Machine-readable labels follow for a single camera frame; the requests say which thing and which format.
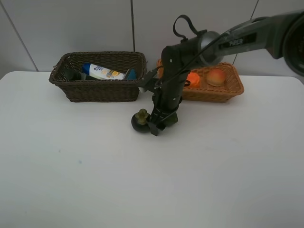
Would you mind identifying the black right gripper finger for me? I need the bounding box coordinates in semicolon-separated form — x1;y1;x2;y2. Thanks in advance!
148;121;160;136
158;120;166;131

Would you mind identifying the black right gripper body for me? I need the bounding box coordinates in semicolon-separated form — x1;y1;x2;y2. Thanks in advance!
149;78;186;124

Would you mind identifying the green lime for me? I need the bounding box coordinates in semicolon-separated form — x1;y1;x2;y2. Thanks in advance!
164;112;178;127

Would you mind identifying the dark purple mangosteen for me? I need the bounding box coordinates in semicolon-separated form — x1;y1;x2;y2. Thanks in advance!
131;109;150;133

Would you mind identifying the orange tangerine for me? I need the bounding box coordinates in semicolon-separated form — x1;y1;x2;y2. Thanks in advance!
185;72;201;88

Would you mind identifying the black board eraser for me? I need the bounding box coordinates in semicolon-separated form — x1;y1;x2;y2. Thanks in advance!
124;68;137;80

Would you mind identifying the red yellow peach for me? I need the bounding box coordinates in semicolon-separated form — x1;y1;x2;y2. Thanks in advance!
206;69;226;87

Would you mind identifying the white blue-capped shampoo bottle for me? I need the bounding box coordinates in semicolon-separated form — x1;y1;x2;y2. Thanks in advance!
82;63;125;80

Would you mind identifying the dark green pump bottle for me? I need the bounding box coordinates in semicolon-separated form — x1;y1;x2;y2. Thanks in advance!
63;69;86;81

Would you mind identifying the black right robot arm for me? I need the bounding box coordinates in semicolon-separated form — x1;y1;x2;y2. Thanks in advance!
142;10;304;135

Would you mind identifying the dark brown wicker basket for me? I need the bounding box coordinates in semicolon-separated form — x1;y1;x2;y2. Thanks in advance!
49;51;147;103

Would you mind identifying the orange wicker basket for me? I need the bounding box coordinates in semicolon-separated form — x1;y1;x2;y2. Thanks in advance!
182;62;244;103

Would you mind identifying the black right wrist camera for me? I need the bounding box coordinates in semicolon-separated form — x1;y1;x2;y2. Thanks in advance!
136;68;158;93

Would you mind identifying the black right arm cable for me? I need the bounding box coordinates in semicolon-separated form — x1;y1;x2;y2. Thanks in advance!
154;14;228;88

